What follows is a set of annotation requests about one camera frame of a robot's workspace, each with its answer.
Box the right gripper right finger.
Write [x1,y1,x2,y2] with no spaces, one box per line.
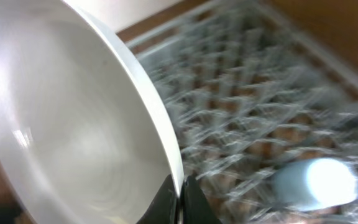
[180,176,221,224]

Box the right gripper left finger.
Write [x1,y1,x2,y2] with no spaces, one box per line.
[137,175,178,224]

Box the blue cup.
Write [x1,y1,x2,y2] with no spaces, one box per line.
[272,157,358,212]

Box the grey round plate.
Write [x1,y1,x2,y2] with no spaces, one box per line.
[0,0,184,223]

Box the grey dishwasher rack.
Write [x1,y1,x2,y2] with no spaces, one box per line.
[127,1,358,223]

